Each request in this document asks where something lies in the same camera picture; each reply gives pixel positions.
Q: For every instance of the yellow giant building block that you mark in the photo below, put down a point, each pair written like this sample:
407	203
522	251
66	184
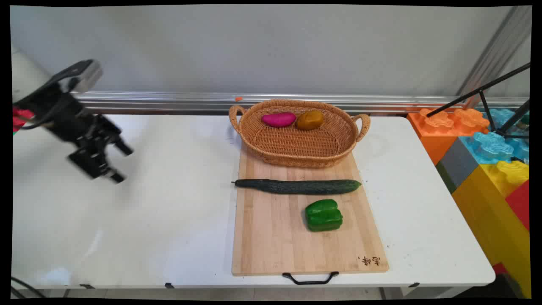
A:
487	212

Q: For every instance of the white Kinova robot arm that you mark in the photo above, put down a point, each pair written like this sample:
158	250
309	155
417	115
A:
24	72

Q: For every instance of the aluminium rail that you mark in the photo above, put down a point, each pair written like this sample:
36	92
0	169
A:
169	101

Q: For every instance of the orange giant building block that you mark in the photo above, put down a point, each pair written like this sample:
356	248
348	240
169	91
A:
440	127

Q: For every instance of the dark green cucumber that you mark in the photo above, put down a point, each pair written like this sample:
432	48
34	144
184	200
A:
298	186

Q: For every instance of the red object behind table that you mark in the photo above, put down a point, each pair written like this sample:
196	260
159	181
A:
20	118

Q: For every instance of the woven wicker basket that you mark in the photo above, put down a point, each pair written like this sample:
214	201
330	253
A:
298	140

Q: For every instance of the blue giant building block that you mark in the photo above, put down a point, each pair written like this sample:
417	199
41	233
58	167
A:
491	146

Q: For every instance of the red giant building block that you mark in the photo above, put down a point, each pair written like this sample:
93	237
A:
520	203

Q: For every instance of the purple sweet potato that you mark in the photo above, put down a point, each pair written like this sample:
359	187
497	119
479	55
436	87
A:
278	119

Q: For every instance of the black tripod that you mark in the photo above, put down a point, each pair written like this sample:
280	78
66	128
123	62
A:
487	91

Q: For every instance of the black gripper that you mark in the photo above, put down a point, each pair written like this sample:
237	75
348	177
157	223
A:
63	116

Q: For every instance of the grey giant building block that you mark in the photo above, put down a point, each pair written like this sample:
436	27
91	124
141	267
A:
455	165

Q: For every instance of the brown potato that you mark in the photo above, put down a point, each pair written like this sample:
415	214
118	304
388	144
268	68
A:
309	120

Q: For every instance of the green bell pepper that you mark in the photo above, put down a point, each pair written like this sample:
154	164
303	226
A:
323	215

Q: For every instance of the bamboo cutting board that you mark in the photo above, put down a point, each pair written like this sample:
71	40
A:
275	228

